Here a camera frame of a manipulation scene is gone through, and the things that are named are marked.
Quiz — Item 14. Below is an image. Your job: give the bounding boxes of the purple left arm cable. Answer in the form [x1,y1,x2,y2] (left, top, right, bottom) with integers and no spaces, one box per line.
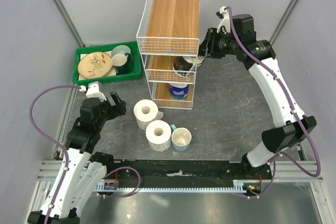
[28,84,86,224]

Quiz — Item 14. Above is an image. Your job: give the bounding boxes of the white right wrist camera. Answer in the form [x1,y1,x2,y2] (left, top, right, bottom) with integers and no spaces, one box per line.
[216,6,231,34]

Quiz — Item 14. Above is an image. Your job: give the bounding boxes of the white wire three-tier shelf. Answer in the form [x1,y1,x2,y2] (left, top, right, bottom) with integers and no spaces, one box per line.
[136,0,200,110]

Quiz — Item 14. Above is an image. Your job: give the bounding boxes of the green plastic bin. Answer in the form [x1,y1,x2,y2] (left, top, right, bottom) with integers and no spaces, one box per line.
[72,41,142,85]

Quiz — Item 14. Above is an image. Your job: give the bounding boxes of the teal ceramic mug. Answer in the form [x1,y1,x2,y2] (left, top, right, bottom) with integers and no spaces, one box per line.
[111,45,132,74]

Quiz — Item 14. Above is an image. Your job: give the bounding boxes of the black towel roll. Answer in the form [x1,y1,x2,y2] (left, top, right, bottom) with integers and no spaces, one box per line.
[172,56,205,77]

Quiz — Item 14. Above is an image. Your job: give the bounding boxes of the floral ceramic plate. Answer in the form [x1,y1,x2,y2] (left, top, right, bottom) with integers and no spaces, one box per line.
[78,52,113,78]

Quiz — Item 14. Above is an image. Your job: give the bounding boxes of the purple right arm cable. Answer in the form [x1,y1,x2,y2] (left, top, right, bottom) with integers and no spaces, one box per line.
[226,6,322,200]

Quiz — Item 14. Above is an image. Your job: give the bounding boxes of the white floral towel roll front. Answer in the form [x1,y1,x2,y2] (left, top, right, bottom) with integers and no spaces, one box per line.
[145,120,172,152]

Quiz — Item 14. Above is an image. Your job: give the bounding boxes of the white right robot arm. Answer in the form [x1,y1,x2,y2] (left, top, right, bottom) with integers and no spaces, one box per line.
[198,9,321,179]

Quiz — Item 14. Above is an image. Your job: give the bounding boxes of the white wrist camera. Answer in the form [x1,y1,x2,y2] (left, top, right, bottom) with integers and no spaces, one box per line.
[86,81,107,101]
[216,6,231,34]

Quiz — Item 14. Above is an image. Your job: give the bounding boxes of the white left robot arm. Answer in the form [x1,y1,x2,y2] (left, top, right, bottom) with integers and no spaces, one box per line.
[27,92,126,223]

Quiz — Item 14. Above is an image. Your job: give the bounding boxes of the light blue cup on table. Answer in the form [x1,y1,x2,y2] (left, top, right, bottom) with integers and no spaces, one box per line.
[171,124,192,152]

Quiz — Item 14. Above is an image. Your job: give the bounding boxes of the white floral towel roll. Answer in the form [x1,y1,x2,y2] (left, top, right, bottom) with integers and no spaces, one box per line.
[145,120,172,152]
[133,99,164,131]

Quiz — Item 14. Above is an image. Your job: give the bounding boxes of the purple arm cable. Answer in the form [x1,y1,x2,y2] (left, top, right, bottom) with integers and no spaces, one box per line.
[226,6,322,200]
[28,84,86,224]

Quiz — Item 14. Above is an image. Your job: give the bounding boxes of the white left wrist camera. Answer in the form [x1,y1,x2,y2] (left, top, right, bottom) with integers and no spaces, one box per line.
[86,81,107,101]

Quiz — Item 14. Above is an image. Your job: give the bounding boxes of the white floral towel roll back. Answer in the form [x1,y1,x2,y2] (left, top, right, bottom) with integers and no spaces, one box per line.
[133,99,164,131]

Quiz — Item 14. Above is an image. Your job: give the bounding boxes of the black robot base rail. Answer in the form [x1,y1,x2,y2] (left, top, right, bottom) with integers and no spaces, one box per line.
[89,152,272,189]

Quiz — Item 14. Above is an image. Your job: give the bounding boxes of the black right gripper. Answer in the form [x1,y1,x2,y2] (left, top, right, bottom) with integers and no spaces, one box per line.
[194,27,240,59]

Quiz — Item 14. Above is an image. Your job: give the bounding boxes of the cream interior mug in bin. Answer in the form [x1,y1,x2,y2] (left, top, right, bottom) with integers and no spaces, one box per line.
[111,54,128,67]

